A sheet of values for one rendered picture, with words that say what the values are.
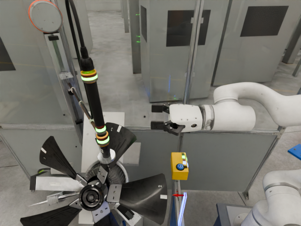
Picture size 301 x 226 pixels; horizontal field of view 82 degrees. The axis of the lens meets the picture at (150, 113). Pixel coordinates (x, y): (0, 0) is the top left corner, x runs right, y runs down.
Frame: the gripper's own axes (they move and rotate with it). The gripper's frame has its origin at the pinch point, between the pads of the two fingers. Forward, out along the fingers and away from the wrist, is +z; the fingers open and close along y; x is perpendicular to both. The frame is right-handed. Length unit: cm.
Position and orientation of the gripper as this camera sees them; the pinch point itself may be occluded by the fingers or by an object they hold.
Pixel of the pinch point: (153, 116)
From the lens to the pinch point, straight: 57.9
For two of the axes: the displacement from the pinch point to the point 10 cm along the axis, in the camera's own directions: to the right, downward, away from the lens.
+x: 0.1, -8.1, -5.9
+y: 0.3, -5.9, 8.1
